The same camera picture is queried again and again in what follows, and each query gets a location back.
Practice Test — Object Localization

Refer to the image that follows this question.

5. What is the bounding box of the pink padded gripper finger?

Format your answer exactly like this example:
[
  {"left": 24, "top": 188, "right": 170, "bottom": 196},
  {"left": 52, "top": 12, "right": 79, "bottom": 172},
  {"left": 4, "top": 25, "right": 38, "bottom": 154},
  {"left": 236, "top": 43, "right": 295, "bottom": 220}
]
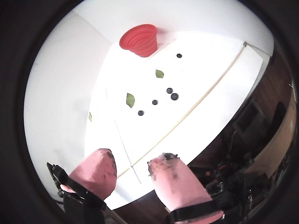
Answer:
[
  {"left": 46, "top": 148, "right": 117, "bottom": 224},
  {"left": 147, "top": 153, "right": 225, "bottom": 224}
]

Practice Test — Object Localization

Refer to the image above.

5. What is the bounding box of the red collapsible silicone cup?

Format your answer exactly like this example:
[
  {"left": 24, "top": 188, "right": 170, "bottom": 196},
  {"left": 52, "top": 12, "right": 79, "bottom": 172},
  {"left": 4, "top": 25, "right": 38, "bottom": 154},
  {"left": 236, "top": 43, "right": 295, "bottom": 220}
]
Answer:
[{"left": 119, "top": 24, "right": 158, "bottom": 58}]

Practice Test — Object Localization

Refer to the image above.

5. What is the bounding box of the white board panel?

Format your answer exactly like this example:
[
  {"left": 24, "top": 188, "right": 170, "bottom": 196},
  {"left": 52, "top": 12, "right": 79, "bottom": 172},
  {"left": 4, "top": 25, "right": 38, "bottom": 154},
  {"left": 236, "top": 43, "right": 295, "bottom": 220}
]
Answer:
[{"left": 83, "top": 31, "right": 266, "bottom": 210}]

